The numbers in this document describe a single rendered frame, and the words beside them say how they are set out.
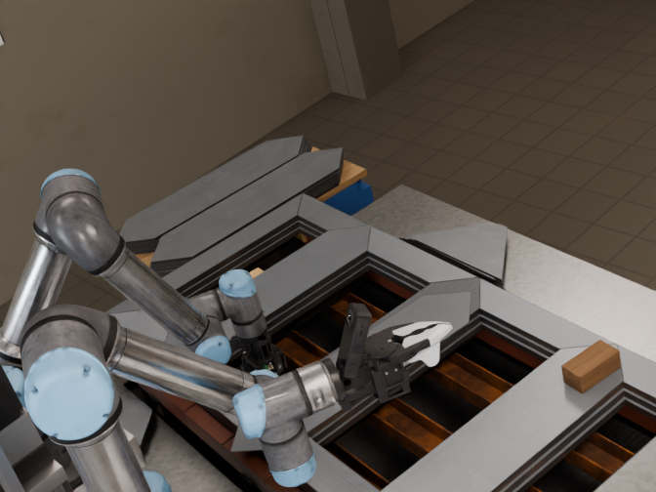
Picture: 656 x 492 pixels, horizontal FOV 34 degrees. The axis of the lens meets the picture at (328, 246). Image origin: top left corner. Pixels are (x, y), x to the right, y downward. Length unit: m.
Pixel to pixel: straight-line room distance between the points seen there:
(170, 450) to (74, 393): 1.35
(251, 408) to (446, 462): 0.76
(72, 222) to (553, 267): 1.42
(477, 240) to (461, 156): 2.04
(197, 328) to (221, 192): 1.33
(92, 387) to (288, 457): 0.36
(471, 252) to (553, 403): 0.75
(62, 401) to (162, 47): 3.84
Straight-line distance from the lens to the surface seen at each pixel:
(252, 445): 2.48
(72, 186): 2.16
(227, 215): 3.37
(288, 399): 1.64
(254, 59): 5.59
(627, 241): 4.35
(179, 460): 2.81
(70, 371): 1.49
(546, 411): 2.38
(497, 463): 2.29
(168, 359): 1.71
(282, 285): 2.94
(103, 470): 1.62
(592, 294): 2.87
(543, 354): 2.58
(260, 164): 3.60
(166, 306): 2.18
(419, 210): 3.33
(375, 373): 1.66
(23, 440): 2.00
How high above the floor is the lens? 2.51
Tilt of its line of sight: 33 degrees down
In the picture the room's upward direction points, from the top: 15 degrees counter-clockwise
